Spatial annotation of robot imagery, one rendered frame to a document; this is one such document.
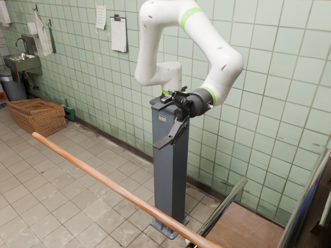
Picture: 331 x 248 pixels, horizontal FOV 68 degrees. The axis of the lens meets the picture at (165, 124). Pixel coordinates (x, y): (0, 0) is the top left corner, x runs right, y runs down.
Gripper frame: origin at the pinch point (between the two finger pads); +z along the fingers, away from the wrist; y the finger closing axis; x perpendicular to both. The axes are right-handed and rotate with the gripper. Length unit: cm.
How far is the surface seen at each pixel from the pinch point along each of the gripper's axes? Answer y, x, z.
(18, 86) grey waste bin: 119, 406, -106
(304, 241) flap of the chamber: 7.1, -44.2, 6.6
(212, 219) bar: 30.9, -19.6, -4.6
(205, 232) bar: 31.2, -20.2, 0.8
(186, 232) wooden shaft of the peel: 27.8, -16.6, 6.7
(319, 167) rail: 4.6, -42.0, -17.3
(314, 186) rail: 4.7, -42.6, -8.6
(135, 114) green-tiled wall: 93, 138, -122
